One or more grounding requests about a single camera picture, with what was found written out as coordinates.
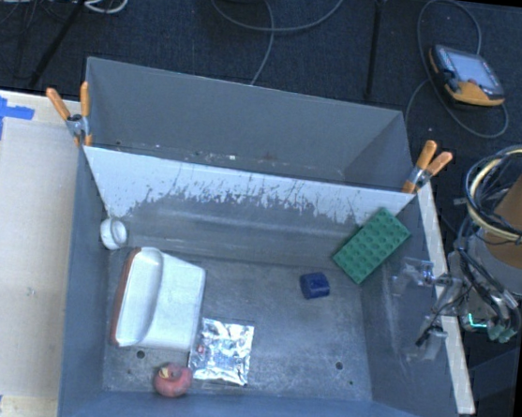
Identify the small dark blue block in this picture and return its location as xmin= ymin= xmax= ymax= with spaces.
xmin=296 ymin=268 xmax=333 ymax=303

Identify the dark green flat block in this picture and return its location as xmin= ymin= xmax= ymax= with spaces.
xmin=329 ymin=201 xmax=415 ymax=291

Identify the grey metal bin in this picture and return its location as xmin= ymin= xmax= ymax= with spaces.
xmin=42 ymin=56 xmax=502 ymax=417

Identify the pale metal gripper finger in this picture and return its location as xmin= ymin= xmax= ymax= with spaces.
xmin=406 ymin=320 xmax=450 ymax=367
xmin=390 ymin=255 xmax=438 ymax=297

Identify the small white cup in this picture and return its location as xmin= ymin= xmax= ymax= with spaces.
xmin=97 ymin=215 xmax=130 ymax=252

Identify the white box with red-brown side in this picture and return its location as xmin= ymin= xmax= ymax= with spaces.
xmin=107 ymin=242 xmax=210 ymax=357

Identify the red toy apple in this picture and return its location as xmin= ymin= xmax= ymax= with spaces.
xmin=151 ymin=360 xmax=195 ymax=401

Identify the silver foil packet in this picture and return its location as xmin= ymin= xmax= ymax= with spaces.
xmin=186 ymin=316 xmax=256 ymax=388

